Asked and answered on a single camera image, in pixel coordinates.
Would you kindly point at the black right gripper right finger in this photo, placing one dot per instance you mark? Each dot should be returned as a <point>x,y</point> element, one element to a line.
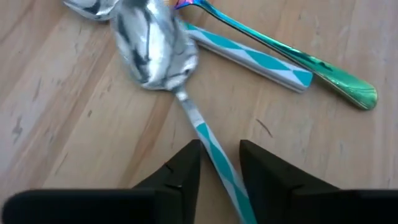
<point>311,205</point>

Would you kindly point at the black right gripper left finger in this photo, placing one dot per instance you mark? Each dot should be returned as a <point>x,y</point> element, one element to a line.
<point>109,208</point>

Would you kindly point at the iridescent rainbow metal spoon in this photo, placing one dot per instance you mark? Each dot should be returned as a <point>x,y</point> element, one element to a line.
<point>342,82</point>

